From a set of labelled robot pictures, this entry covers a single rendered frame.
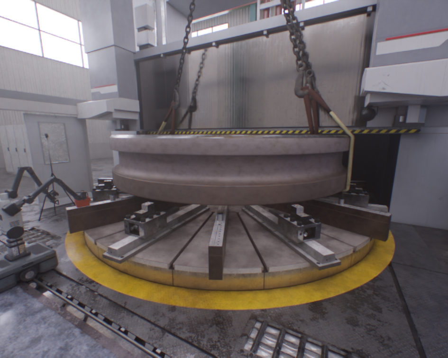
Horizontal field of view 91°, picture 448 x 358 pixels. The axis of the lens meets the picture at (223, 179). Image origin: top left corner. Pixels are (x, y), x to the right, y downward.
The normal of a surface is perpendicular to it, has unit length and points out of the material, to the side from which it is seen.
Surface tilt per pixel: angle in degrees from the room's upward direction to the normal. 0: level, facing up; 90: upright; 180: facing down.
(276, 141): 90
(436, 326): 0
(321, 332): 0
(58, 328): 0
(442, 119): 90
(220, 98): 90
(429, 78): 90
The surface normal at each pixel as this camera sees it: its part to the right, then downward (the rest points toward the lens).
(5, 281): 0.87, 0.10
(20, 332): 0.00, -0.98
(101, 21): -0.47, 0.17
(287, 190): 0.28, 0.19
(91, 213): 0.66, 0.15
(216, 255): -0.06, 0.19
